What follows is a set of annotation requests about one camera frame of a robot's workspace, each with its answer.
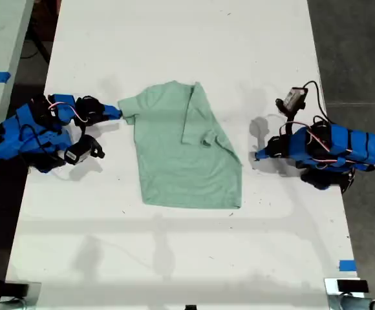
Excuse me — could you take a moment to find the short blue tape strip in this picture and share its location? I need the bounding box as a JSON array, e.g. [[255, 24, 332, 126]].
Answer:
[[339, 259, 358, 273]]

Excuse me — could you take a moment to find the pale green t-shirt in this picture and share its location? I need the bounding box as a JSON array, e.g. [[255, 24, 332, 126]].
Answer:
[[117, 80, 244, 210]]

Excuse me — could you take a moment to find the small black box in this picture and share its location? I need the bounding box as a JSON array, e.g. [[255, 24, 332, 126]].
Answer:
[[0, 282, 30, 297], [336, 279, 369, 293]]

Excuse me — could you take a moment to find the grey metal pipe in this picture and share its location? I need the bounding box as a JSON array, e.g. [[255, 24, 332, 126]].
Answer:
[[338, 294, 375, 310], [0, 298, 27, 310]]

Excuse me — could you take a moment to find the black camera box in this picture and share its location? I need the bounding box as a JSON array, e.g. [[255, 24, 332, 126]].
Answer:
[[275, 86, 308, 113], [63, 134, 106, 167]]

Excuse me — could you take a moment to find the black camera cable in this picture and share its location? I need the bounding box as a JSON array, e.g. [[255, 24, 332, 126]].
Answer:
[[303, 80, 330, 124]]

